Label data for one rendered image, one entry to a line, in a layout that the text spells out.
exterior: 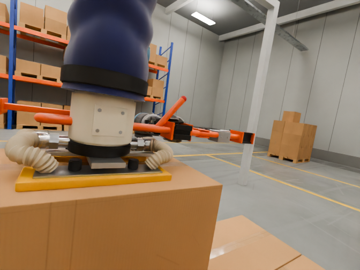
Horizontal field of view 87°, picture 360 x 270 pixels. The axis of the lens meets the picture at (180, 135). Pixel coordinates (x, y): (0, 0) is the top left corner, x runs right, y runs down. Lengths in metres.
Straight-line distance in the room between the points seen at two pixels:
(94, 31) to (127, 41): 0.07
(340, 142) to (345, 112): 1.16
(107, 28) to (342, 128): 9.65
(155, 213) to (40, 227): 0.23
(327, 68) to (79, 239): 10.32
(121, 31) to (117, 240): 0.47
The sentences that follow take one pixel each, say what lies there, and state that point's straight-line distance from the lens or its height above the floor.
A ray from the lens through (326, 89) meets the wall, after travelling 10.21.
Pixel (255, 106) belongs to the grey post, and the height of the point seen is 1.46.
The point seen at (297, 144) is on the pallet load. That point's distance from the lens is 7.42.
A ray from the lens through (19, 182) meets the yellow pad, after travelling 0.47.
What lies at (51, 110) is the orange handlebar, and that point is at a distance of 0.83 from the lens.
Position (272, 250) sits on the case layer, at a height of 0.54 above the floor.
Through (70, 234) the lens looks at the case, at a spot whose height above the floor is 0.94.
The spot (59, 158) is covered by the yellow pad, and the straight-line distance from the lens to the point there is 0.65.
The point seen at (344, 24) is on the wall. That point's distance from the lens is 10.90.
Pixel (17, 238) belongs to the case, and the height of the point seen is 0.95.
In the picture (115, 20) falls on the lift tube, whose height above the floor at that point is 1.38.
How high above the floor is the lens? 1.20
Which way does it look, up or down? 7 degrees down
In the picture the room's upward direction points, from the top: 8 degrees clockwise
